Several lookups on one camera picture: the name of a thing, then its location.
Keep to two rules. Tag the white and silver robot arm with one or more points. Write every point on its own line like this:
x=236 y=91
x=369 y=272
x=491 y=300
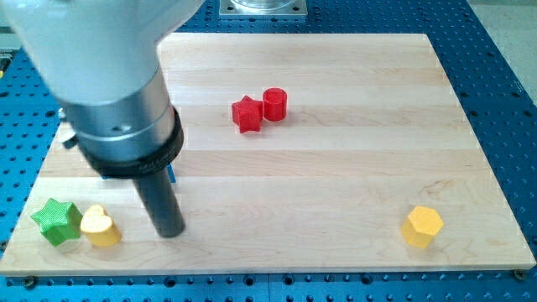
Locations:
x=99 y=59

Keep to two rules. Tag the blue block behind arm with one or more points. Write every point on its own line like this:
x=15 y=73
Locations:
x=171 y=173

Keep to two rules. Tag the yellow heart block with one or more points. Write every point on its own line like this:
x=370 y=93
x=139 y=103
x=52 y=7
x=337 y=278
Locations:
x=99 y=228

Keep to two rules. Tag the light wooden board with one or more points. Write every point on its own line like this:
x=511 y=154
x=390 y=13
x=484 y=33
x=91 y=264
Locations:
x=372 y=130

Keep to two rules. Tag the red star block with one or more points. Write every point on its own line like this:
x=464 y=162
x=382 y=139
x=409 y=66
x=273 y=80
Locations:
x=247 y=114

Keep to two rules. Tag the red cylinder block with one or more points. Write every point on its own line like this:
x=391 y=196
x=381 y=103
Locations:
x=275 y=104

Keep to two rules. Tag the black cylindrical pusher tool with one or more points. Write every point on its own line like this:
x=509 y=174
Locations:
x=159 y=200

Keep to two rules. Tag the yellow hexagon block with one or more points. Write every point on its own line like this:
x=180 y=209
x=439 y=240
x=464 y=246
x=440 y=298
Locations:
x=421 y=226

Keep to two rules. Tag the green star block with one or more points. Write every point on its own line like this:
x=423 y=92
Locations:
x=58 y=221

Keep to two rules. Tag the left board clamp screw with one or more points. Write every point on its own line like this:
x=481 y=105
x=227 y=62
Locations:
x=28 y=282

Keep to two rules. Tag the board clamp screw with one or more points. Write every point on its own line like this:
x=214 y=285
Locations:
x=28 y=282
x=519 y=274

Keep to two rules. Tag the right board clamp screw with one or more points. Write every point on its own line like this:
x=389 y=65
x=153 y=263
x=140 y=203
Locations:
x=519 y=274

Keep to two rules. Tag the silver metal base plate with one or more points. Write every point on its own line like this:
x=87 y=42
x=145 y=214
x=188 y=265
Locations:
x=263 y=8

